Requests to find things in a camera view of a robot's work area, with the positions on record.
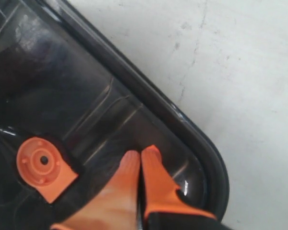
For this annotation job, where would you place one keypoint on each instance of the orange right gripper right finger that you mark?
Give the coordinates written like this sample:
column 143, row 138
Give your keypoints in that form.
column 163, row 207

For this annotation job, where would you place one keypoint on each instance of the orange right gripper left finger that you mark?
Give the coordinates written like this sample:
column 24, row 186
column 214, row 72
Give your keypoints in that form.
column 115, row 206

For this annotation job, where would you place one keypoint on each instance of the dark transparent lunch box lid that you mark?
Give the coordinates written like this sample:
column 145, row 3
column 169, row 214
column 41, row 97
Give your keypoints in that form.
column 61, row 79

